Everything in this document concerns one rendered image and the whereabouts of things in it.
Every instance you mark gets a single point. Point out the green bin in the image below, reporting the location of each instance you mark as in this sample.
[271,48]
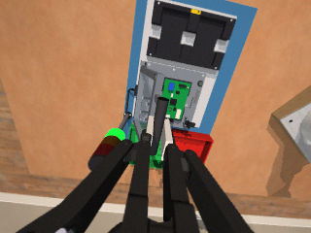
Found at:
[155,160]

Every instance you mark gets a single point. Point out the green circuit board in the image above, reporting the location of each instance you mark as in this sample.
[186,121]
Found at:
[177,93]

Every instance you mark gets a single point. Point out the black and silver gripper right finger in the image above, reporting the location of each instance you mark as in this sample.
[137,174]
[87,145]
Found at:
[216,210]

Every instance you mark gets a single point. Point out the red open-top bin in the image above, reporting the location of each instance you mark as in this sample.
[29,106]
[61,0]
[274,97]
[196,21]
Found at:
[198,142]

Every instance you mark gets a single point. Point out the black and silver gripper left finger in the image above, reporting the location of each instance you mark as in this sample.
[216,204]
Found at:
[76,212]

